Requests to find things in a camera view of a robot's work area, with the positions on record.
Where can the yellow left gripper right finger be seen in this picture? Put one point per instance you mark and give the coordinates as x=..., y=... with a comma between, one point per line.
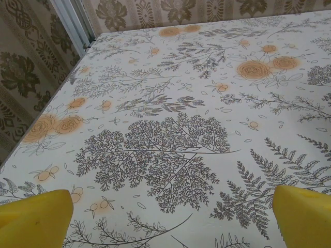
x=305, y=219

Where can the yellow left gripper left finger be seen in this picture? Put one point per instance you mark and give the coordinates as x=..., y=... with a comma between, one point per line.
x=33, y=222

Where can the aluminium frame post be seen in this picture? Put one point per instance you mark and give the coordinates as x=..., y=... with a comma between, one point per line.
x=75, y=23

